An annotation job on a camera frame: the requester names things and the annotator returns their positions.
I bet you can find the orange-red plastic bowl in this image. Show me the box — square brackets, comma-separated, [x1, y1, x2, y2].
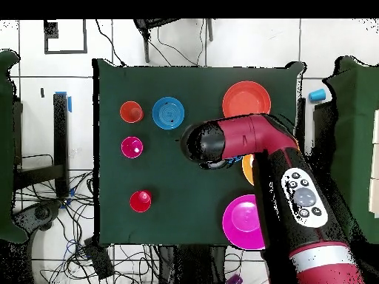
[221, 80, 272, 119]

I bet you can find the white box stack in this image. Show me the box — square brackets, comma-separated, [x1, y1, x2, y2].
[368, 109, 379, 218]

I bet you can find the small ringed blue bowl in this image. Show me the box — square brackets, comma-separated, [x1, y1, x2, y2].
[152, 96, 186, 130]

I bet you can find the large yellow-orange plastic bowl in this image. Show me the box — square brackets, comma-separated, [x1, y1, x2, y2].
[241, 153, 255, 186]

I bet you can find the magenta plastic cup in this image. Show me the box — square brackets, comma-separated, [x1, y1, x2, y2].
[120, 135, 144, 159]

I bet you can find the red plastic cup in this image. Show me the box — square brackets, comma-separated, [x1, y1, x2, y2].
[129, 189, 152, 214]

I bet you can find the dark green tablecloth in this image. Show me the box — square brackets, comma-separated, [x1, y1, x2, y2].
[90, 58, 306, 248]

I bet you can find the orange plastic cup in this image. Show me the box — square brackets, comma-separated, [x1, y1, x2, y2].
[119, 101, 145, 124]

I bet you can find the large pink plastic bowl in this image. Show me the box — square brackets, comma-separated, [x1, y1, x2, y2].
[221, 194, 266, 251]

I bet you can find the black power strip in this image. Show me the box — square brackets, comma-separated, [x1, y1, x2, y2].
[83, 236, 115, 281]

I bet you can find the blue plastic cup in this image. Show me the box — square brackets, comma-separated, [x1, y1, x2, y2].
[308, 87, 326, 103]

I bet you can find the green cloth side table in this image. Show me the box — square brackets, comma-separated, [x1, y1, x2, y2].
[321, 55, 379, 249]
[0, 49, 29, 245]

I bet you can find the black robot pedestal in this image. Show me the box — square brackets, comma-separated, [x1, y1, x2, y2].
[156, 244, 229, 284]

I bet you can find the tangle of cables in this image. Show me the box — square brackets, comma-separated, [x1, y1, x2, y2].
[14, 169, 161, 284]

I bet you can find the black camera tripod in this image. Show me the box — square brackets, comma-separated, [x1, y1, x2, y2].
[133, 18, 214, 64]

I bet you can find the black table frame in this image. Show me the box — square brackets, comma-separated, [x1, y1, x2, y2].
[13, 92, 70, 197]
[295, 97, 337, 166]

